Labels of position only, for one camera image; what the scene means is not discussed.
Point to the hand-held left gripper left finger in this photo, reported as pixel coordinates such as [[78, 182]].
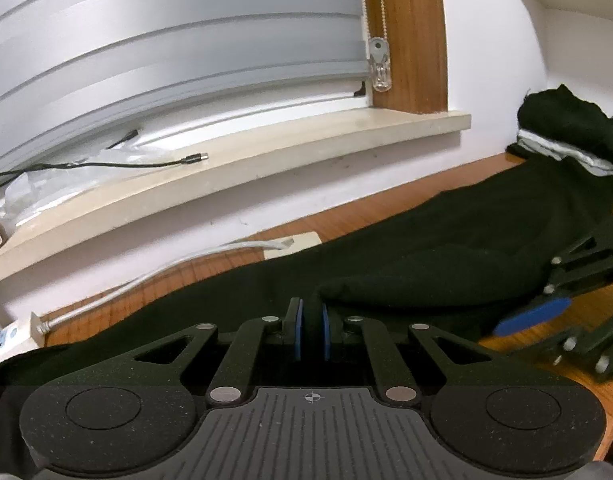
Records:
[[297, 330]]

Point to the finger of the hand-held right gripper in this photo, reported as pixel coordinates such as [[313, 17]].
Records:
[[591, 347], [531, 315]]

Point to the clear plastic bag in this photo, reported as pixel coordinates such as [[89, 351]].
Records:
[[46, 190]]

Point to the grey window blind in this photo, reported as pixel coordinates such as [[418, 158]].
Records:
[[161, 35]]

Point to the black pants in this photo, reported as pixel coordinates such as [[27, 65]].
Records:
[[386, 270]]

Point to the wooden window frame post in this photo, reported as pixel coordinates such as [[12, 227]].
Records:
[[416, 35]]

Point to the white garment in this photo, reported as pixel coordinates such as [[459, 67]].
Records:
[[541, 142]]

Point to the beige window sill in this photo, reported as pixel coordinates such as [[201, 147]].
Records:
[[236, 170]]

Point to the folded black garment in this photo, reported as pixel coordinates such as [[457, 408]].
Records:
[[571, 120]]

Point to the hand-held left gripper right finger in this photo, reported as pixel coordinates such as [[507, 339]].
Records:
[[325, 332]]

